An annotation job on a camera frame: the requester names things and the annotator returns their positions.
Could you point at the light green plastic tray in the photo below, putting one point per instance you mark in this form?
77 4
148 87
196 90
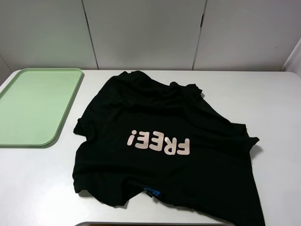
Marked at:
34 103

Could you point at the black short sleeve t-shirt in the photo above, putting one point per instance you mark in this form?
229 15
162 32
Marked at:
167 141

